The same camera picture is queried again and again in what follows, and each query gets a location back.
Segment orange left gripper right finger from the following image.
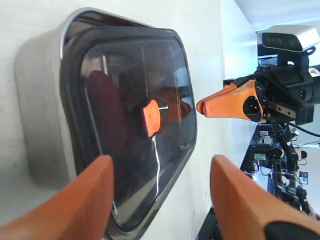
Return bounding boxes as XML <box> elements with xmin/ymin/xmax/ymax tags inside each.
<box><xmin>211</xmin><ymin>154</ymin><xmax>320</xmax><ymax>240</ymax></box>

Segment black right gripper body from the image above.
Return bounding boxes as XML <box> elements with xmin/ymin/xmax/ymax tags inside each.
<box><xmin>222</xmin><ymin>63</ymin><xmax>320</xmax><ymax>126</ymax></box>

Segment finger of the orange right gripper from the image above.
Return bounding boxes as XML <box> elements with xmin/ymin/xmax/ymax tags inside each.
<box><xmin>196</xmin><ymin>79</ymin><xmax>263</xmax><ymax>122</ymax></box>

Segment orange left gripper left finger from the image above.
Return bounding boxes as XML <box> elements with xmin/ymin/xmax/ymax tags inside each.
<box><xmin>0</xmin><ymin>155</ymin><xmax>114</xmax><ymax>240</ymax></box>

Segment stainless steel lunch box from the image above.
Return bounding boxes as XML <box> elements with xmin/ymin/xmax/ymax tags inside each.
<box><xmin>14</xmin><ymin>7</ymin><xmax>158</xmax><ymax>189</ymax></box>

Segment dark transparent box lid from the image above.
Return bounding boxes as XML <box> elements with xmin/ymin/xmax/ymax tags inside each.
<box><xmin>60</xmin><ymin>26</ymin><xmax>197</xmax><ymax>240</ymax></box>

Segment background robot arms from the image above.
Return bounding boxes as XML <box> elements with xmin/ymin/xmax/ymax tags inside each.
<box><xmin>240</xmin><ymin>121</ymin><xmax>320</xmax><ymax>220</ymax></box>

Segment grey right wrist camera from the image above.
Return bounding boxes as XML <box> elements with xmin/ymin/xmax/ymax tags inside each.
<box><xmin>261</xmin><ymin>24</ymin><xmax>320</xmax><ymax>53</ymax></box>

